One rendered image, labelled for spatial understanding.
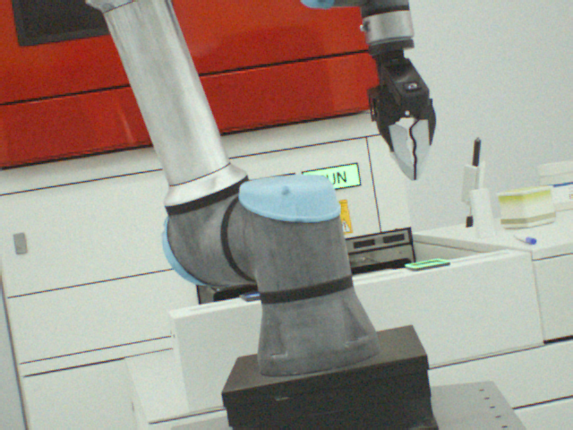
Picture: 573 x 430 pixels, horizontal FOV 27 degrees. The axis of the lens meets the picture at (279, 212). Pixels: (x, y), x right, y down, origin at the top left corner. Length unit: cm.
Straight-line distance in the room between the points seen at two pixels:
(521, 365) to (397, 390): 48
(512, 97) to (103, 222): 210
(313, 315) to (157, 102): 33
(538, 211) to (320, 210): 83
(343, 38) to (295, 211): 99
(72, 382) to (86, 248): 26
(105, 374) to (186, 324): 65
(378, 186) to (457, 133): 164
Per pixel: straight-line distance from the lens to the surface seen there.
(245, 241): 142
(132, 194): 231
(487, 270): 180
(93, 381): 233
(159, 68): 148
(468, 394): 157
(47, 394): 234
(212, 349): 171
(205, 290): 232
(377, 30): 179
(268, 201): 139
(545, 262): 183
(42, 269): 231
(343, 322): 140
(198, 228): 149
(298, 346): 139
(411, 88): 171
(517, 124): 409
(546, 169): 240
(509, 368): 183
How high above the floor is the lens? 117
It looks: 3 degrees down
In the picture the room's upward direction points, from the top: 9 degrees counter-clockwise
